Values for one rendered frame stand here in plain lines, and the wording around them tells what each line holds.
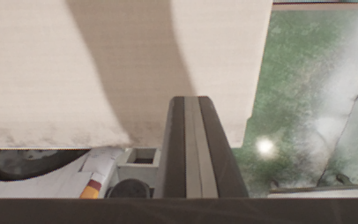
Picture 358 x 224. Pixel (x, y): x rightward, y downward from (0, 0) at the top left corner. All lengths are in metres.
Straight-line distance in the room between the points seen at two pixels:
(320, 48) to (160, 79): 1.43
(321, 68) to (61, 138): 1.55
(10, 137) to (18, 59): 0.10
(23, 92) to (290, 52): 1.41
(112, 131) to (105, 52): 0.09
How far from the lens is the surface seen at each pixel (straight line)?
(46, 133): 0.27
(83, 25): 0.19
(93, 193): 1.13
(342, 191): 2.20
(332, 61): 1.65
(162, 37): 0.18
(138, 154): 0.80
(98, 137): 0.24
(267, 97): 1.55
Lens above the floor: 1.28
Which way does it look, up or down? 59 degrees down
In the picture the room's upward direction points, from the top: 178 degrees counter-clockwise
